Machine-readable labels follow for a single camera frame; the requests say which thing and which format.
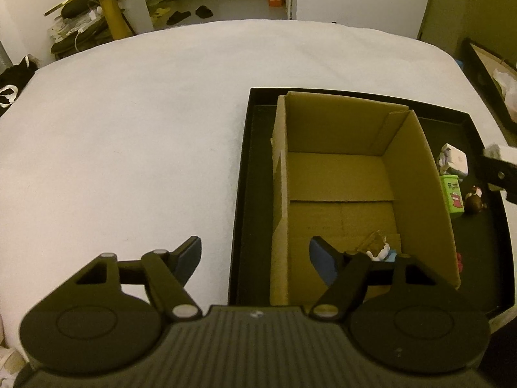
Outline brown bear figurine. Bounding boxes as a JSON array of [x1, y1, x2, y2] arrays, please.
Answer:
[[464, 186, 487, 215]]

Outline brown cardboard box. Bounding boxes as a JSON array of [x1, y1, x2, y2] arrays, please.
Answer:
[[270, 91, 461, 307]]

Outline black slipper right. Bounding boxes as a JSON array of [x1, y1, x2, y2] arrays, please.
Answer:
[[195, 5, 213, 19]]

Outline black slipper left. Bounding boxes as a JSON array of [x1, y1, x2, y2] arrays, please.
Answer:
[[166, 11, 192, 26]]

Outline black tray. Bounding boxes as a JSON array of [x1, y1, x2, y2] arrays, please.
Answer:
[[229, 88, 515, 318]]

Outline black ghost face mask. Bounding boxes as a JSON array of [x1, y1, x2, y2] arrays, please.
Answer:
[[0, 54, 38, 115]]

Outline open box on floor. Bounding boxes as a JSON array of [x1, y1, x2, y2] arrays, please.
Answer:
[[461, 38, 516, 134]]

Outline green toy box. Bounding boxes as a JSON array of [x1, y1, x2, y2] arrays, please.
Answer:
[[440, 174, 464, 218]]

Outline white rectangular box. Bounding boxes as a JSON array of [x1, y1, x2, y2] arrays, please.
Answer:
[[437, 144, 469, 179]]

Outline round gold side table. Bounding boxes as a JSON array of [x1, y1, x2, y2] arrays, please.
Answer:
[[44, 0, 136, 40]]

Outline black slipper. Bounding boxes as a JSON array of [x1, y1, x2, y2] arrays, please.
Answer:
[[166, 11, 192, 26], [195, 5, 213, 19]]

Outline small blue white figurine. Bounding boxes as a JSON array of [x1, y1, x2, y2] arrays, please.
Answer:
[[356, 231, 398, 263]]

